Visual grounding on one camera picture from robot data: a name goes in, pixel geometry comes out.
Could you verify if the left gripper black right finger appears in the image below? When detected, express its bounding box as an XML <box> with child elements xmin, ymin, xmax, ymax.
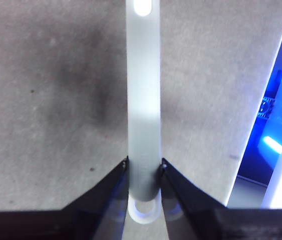
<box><xmin>160</xmin><ymin>157</ymin><xmax>282</xmax><ymax>240</ymax></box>

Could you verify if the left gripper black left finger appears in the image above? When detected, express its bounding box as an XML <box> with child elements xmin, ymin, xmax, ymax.
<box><xmin>0</xmin><ymin>155</ymin><xmax>130</xmax><ymax>240</ymax></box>

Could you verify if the grey-handled sponge cup brush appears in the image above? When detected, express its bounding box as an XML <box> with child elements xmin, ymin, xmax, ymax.
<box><xmin>125</xmin><ymin>0</ymin><xmax>162</xmax><ymax>224</ymax></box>

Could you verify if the metal frame bracket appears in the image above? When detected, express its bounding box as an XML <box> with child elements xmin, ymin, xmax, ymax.
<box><xmin>257</xmin><ymin>95</ymin><xmax>276</xmax><ymax>121</ymax></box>

